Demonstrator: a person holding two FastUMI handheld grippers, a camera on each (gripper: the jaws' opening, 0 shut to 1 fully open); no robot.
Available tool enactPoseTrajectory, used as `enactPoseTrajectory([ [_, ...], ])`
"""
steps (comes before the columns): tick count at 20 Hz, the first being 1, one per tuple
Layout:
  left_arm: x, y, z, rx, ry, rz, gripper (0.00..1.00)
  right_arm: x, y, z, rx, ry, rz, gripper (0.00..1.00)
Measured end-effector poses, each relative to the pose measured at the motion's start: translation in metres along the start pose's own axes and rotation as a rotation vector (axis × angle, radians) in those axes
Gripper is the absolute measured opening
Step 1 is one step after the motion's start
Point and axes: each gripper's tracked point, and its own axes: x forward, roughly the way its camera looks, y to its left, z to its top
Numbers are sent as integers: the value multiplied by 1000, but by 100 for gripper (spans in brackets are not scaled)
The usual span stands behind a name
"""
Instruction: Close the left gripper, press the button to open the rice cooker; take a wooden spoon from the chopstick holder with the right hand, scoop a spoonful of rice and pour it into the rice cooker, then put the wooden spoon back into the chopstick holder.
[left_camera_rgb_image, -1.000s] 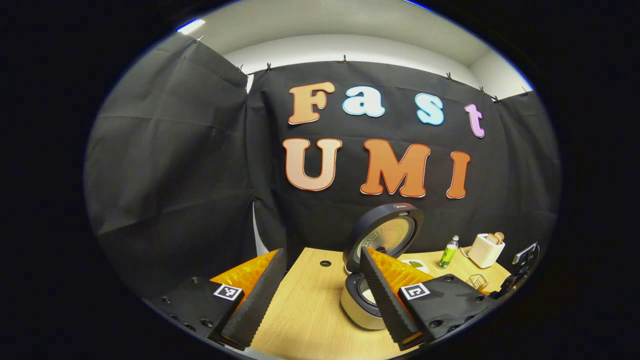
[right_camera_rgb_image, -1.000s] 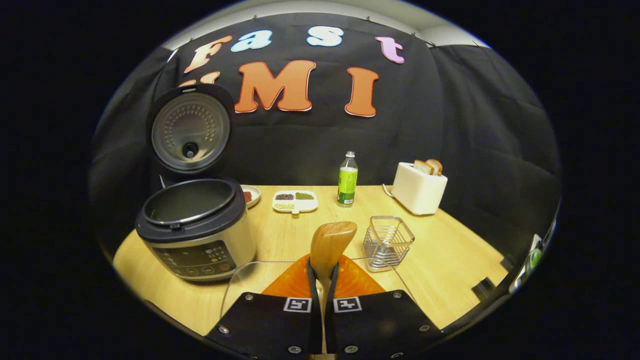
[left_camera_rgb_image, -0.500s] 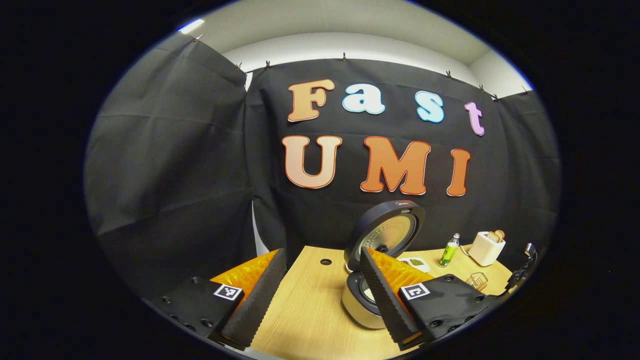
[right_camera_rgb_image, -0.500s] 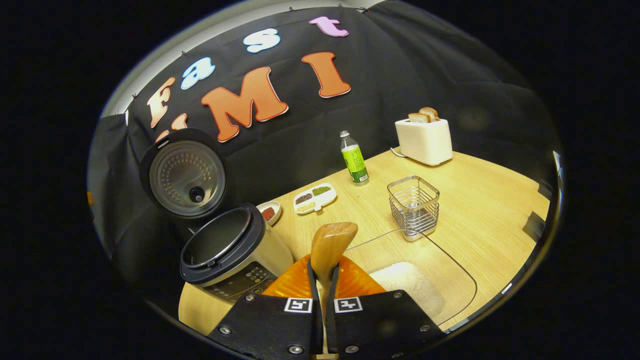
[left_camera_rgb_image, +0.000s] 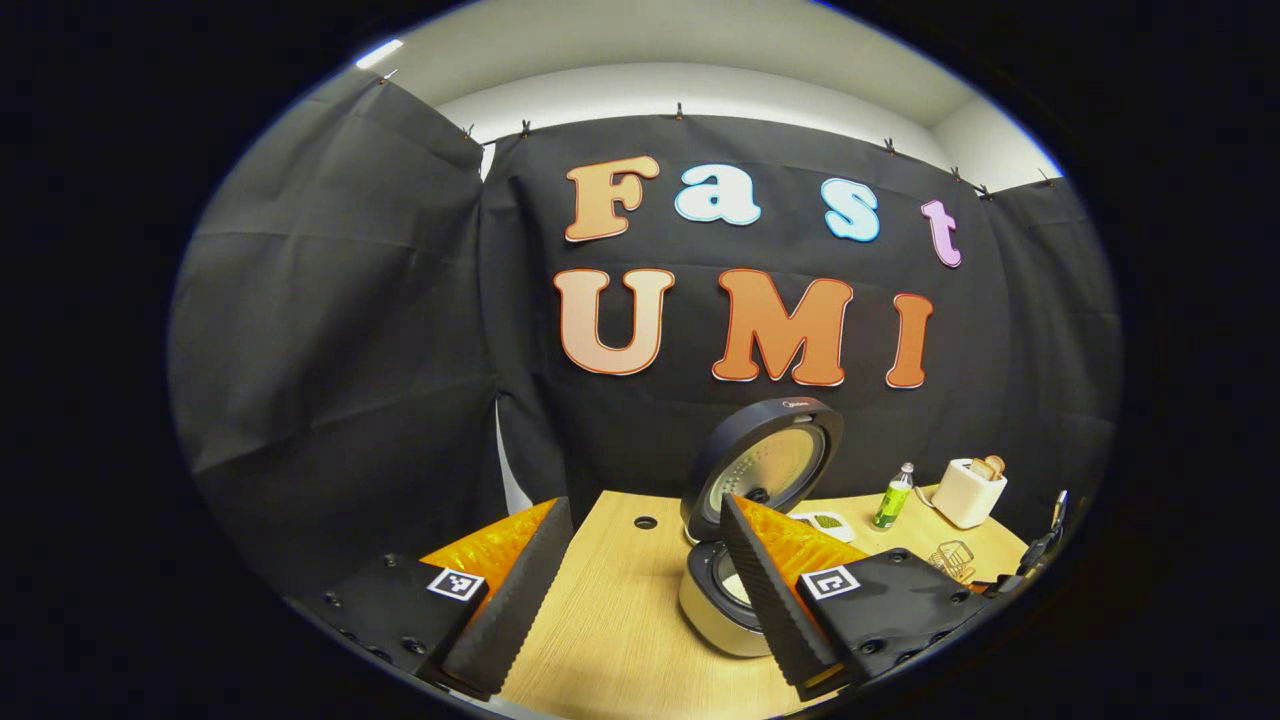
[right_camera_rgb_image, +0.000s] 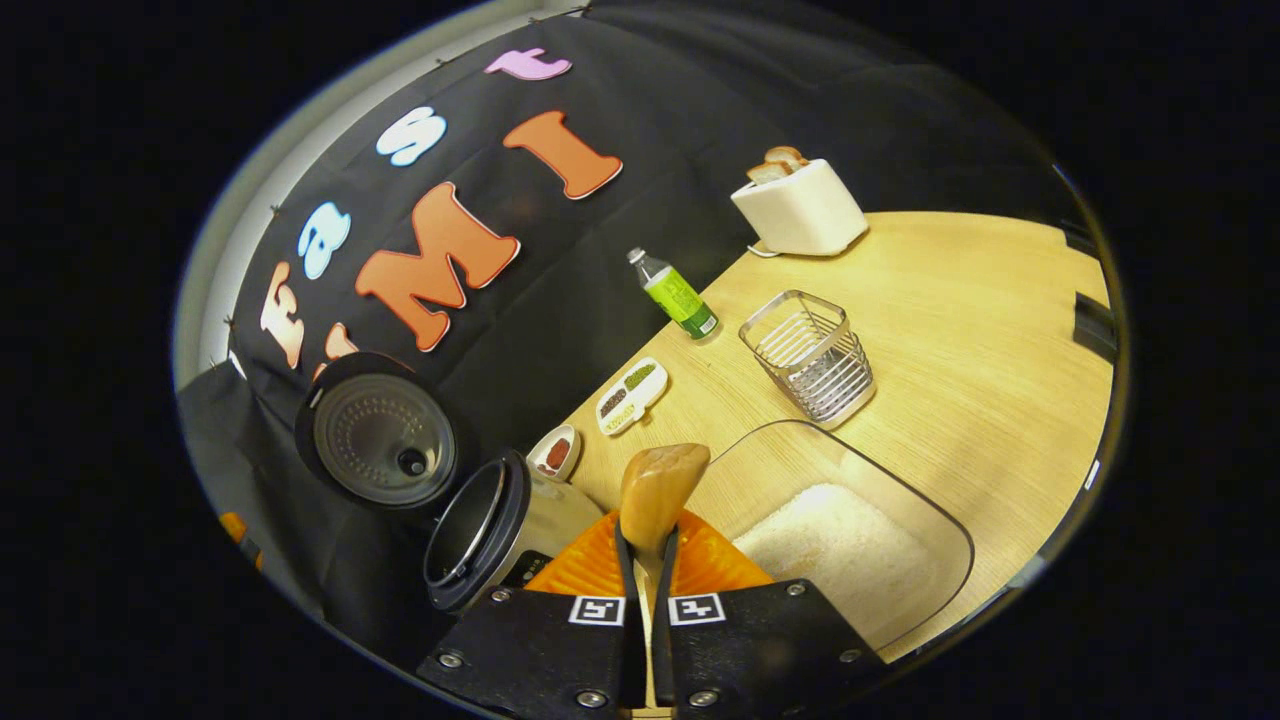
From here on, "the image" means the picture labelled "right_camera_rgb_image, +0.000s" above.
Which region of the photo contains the wire metal chopstick holder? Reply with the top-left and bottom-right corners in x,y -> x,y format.
739,290 -> 878,430

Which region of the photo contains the grey rice cooker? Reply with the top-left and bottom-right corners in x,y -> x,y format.
295,352 -> 606,613

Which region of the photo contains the white rice heap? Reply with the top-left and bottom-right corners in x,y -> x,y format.
733,484 -> 947,643

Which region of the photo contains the black rectangular block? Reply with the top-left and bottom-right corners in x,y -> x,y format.
1072,291 -> 1117,363

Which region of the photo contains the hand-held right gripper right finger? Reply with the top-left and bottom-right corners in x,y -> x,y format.
652,510 -> 891,713

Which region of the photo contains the white toaster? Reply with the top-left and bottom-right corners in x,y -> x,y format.
730,158 -> 870,258

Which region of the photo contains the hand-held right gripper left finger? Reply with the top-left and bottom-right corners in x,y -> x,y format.
415,510 -> 646,713

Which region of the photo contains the clear plastic container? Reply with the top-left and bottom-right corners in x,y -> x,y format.
690,419 -> 977,657

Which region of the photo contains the black backdrop cloth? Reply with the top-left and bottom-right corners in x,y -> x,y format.
175,0 -> 1076,646

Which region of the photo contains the green label bottle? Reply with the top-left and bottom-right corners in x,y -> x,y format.
627,247 -> 720,342

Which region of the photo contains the white divided bean dish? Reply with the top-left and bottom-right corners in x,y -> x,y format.
596,357 -> 670,438

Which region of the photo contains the wooden spoon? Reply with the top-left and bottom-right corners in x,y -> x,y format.
620,443 -> 712,717

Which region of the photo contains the small white bean cup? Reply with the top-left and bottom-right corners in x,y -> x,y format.
526,424 -> 583,484

